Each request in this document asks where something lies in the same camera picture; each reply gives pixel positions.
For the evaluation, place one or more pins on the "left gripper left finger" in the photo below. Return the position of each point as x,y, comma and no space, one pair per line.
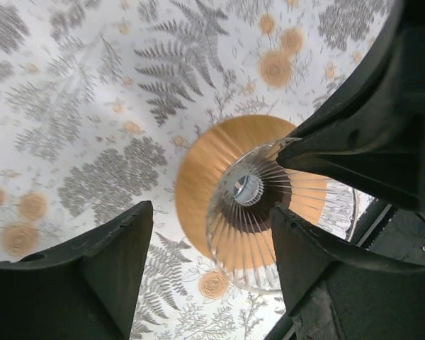
84,288

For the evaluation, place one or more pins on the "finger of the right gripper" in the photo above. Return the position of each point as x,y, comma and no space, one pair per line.
370,134

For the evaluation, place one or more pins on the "clear glass dripper cone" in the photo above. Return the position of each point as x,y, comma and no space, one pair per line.
238,224

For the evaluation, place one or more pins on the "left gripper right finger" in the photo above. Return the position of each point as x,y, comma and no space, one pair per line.
336,290

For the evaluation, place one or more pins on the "floral tablecloth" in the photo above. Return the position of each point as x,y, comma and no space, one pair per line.
100,100

